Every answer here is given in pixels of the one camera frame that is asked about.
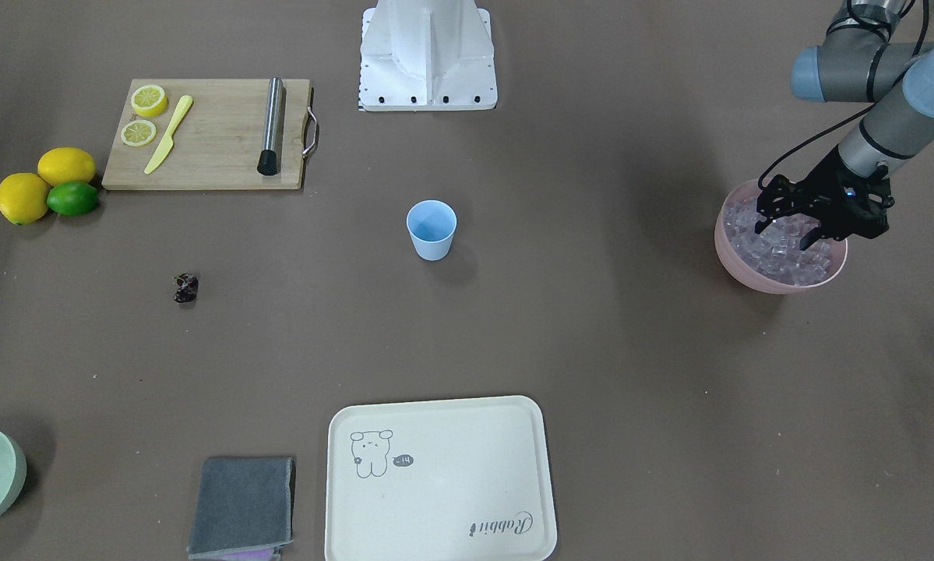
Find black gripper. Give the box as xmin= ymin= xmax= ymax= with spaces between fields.
xmin=754 ymin=148 xmax=894 ymax=251

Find dark cherries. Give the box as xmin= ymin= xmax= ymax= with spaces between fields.
xmin=173 ymin=273 xmax=199 ymax=305

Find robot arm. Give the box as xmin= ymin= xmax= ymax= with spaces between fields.
xmin=754 ymin=1 xmax=934 ymax=249

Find clear ice cubes pile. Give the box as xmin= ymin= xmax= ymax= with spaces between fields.
xmin=721 ymin=196 xmax=834 ymax=285

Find light blue plastic cup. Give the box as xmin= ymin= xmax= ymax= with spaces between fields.
xmin=406 ymin=199 xmax=457 ymax=260

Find pink bowl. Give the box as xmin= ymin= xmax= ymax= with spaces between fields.
xmin=714 ymin=180 xmax=848 ymax=295

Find cream rabbit tray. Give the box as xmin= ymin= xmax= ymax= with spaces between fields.
xmin=324 ymin=395 xmax=557 ymax=560

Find steel muddler black tip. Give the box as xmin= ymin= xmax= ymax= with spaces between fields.
xmin=256 ymin=77 xmax=286 ymax=177

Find wooden cutting board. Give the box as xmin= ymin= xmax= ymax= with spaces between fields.
xmin=102 ymin=78 xmax=318 ymax=191

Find grey folded cloth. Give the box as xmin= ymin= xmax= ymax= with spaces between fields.
xmin=188 ymin=456 xmax=294 ymax=560

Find yellow plastic knife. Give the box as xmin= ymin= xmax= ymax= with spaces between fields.
xmin=143 ymin=95 xmax=195 ymax=175

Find lemon half slice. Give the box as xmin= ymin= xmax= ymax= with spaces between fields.
xmin=120 ymin=118 xmax=157 ymax=148
xmin=129 ymin=84 xmax=168 ymax=118

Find green lime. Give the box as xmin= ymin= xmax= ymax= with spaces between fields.
xmin=46 ymin=181 xmax=99 ymax=216

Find whole yellow lemon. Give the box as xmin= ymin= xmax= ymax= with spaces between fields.
xmin=0 ymin=173 xmax=51 ymax=226
xmin=38 ymin=146 xmax=97 ymax=187

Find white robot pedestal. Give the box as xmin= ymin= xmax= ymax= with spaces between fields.
xmin=358 ymin=1 xmax=499 ymax=111

